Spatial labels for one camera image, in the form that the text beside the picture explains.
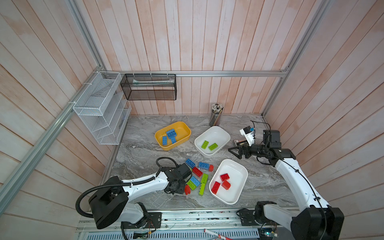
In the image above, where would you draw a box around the red lego brick bottom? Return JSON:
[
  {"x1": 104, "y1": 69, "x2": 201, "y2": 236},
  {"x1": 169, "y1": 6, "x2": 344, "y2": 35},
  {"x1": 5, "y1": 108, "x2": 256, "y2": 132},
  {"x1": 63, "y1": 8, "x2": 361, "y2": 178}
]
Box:
[{"x1": 184, "y1": 185, "x2": 191, "y2": 195}]

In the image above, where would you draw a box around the red lego brick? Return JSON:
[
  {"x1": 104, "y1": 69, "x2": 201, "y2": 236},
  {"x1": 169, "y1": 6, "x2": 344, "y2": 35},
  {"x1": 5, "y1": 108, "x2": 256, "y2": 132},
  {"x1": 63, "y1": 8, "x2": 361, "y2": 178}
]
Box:
[
  {"x1": 222, "y1": 180, "x2": 231, "y2": 190},
  {"x1": 211, "y1": 181, "x2": 221, "y2": 195},
  {"x1": 192, "y1": 167, "x2": 203, "y2": 178},
  {"x1": 220, "y1": 174, "x2": 230, "y2": 182},
  {"x1": 184, "y1": 185, "x2": 191, "y2": 195}
]

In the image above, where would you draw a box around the green lego brick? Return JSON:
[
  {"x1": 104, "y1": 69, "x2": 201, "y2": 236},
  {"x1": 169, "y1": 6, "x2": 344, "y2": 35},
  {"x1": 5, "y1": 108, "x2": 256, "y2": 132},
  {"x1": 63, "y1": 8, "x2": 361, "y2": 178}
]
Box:
[
  {"x1": 199, "y1": 183, "x2": 206, "y2": 196},
  {"x1": 187, "y1": 180, "x2": 197, "y2": 191},
  {"x1": 201, "y1": 141, "x2": 209, "y2": 150},
  {"x1": 201, "y1": 174, "x2": 209, "y2": 184},
  {"x1": 209, "y1": 143, "x2": 218, "y2": 151}
]

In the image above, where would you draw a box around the red lego brick top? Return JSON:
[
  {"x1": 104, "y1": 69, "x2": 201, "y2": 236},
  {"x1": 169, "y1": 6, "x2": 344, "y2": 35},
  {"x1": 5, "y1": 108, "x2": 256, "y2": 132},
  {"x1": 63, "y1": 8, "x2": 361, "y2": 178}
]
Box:
[{"x1": 220, "y1": 174, "x2": 230, "y2": 182}]

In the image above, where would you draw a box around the blue lego brick pair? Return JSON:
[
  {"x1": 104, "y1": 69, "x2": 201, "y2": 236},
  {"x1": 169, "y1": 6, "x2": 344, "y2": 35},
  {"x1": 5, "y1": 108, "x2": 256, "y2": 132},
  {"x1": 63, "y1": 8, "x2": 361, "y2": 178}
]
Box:
[{"x1": 166, "y1": 129, "x2": 177, "y2": 144}]

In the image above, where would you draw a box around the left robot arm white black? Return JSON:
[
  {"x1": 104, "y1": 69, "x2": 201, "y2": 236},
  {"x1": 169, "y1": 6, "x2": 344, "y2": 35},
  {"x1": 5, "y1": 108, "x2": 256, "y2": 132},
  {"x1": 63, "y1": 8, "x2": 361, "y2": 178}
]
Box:
[{"x1": 75, "y1": 158, "x2": 193, "y2": 230}]

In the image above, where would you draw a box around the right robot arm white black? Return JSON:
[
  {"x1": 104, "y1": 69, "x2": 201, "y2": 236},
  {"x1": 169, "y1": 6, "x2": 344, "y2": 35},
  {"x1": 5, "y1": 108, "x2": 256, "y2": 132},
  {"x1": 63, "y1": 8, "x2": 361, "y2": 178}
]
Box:
[{"x1": 229, "y1": 126, "x2": 345, "y2": 240}]

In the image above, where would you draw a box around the green lego brick bottom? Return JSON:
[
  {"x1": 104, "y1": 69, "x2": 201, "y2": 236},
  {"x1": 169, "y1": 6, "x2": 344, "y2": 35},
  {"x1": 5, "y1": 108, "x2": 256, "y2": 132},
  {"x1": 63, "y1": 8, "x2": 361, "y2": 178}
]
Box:
[{"x1": 199, "y1": 183, "x2": 206, "y2": 196}]

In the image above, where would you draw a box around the white plastic bin near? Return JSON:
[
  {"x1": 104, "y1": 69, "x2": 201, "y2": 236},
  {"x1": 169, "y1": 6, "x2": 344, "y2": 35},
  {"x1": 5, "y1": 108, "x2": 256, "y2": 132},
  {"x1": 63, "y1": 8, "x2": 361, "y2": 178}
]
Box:
[{"x1": 209, "y1": 159, "x2": 248, "y2": 205}]

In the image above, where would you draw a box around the white plastic bin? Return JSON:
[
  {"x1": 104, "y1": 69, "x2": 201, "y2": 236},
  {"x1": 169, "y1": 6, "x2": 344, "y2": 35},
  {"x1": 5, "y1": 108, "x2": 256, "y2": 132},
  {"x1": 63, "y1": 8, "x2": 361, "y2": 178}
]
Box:
[
  {"x1": 194, "y1": 126, "x2": 231, "y2": 158},
  {"x1": 209, "y1": 159, "x2": 248, "y2": 205}
]

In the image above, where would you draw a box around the white plastic bin far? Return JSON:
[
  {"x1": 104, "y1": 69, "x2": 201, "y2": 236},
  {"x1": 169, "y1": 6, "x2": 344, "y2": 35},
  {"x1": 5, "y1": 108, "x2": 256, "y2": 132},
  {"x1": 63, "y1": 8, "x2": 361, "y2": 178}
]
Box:
[{"x1": 194, "y1": 126, "x2": 231, "y2": 158}]

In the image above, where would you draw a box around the red white marker pen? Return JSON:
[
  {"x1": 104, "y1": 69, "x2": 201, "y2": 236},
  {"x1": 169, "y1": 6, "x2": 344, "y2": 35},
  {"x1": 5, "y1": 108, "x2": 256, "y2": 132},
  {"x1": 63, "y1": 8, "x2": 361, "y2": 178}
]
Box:
[{"x1": 204, "y1": 229, "x2": 233, "y2": 240}]

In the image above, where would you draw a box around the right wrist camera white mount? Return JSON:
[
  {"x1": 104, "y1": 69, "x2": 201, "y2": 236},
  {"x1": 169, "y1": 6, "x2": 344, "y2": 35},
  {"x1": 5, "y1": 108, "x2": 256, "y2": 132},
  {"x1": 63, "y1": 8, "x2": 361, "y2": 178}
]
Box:
[{"x1": 240, "y1": 126, "x2": 255, "y2": 146}]

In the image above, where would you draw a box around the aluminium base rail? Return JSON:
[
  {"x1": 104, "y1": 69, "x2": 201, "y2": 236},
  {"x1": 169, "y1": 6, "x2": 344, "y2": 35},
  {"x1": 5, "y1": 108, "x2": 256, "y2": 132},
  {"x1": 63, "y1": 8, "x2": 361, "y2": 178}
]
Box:
[{"x1": 74, "y1": 208, "x2": 294, "y2": 240}]

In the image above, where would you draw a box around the black mesh wall basket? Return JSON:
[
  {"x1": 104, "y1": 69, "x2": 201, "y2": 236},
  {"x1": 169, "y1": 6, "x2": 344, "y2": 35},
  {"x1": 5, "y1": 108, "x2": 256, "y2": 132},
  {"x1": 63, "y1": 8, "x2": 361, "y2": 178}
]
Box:
[{"x1": 120, "y1": 73, "x2": 178, "y2": 101}]

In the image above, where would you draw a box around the white wire mesh shelf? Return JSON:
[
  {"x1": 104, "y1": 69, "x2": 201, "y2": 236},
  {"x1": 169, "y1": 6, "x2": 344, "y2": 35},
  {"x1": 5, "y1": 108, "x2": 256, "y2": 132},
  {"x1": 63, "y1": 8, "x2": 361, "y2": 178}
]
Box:
[{"x1": 73, "y1": 72, "x2": 132, "y2": 145}]

